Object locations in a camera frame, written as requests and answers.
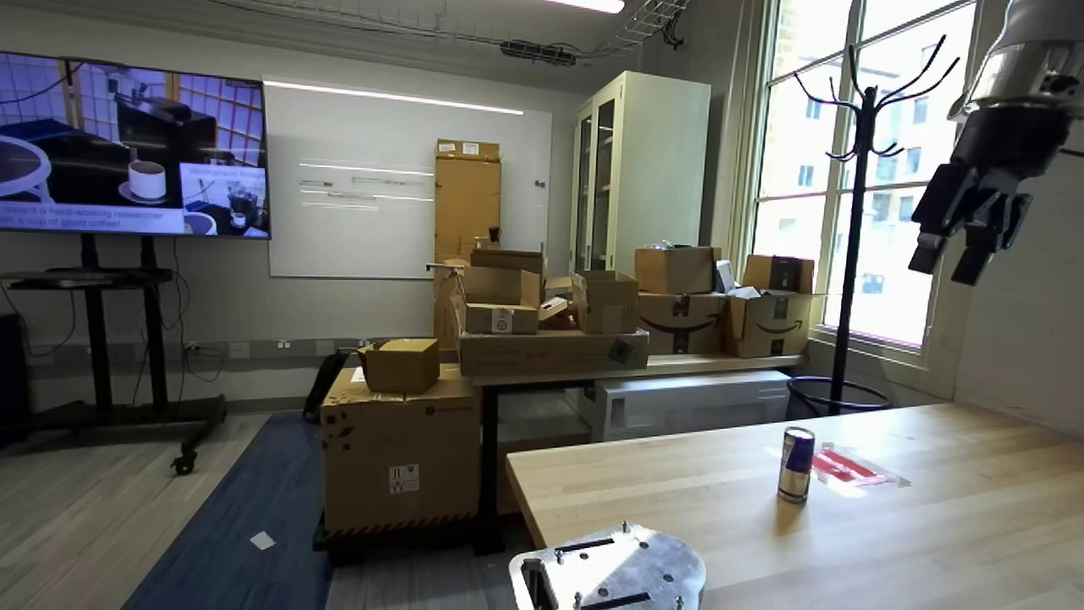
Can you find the black coat rack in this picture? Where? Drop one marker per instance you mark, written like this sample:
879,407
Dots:
850,247

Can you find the small labelled cardboard box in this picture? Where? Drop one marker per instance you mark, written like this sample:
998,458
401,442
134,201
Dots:
499,319

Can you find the large cardboard box with label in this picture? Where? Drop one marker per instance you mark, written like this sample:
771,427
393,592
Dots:
393,463

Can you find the wall whiteboard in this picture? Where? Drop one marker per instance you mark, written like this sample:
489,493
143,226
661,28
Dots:
349,191

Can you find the blue silver energy drink can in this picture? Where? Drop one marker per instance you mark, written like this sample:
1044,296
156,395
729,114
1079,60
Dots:
799,466

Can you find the Amazon smile cardboard box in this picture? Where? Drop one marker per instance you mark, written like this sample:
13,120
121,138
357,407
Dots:
774,327
680,324

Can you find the upright square cardboard box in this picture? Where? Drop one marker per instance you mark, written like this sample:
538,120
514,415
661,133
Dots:
611,305

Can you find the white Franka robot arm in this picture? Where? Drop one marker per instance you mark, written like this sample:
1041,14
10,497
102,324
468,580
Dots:
1038,52

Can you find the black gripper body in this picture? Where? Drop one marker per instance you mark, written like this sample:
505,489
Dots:
1011,138

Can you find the white storage cabinet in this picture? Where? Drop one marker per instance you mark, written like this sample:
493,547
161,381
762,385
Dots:
664,171

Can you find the leaning narrow cardboard box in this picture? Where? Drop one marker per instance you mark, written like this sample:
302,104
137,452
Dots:
448,310

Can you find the open medium cardboard box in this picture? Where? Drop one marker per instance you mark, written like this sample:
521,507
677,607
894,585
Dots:
503,280

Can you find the flat metal plate object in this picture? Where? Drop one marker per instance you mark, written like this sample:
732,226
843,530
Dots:
632,571

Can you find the small dark-sided cardboard box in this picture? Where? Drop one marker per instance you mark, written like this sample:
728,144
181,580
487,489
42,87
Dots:
780,276

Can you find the blue floor rug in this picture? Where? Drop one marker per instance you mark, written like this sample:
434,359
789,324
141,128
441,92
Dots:
250,521

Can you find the crumpled open cardboard box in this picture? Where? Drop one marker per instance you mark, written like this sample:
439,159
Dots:
559,305

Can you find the large TV monitor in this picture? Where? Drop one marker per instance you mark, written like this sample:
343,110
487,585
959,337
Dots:
124,147

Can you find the tall upright cardboard box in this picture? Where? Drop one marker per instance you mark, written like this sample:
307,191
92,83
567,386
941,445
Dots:
467,205

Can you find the large paned window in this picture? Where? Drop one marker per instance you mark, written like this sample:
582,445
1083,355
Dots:
902,171

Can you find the red packet in clear plastic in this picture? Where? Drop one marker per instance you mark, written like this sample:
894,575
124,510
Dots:
850,466

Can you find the long flat cardboard box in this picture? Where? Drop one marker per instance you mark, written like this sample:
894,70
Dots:
545,355

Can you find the long white radiator unit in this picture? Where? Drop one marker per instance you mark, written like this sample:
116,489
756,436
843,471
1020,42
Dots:
688,403

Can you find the small cube cardboard box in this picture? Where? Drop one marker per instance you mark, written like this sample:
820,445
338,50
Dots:
401,363

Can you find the black bag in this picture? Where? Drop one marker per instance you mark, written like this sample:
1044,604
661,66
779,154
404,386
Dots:
328,385

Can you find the plain stacked cardboard box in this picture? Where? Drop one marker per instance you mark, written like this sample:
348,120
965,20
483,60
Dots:
677,273

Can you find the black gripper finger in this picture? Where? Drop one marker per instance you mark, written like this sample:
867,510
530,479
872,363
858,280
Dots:
983,233
941,214

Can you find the ceiling light panel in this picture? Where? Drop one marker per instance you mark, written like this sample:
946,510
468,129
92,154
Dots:
592,3

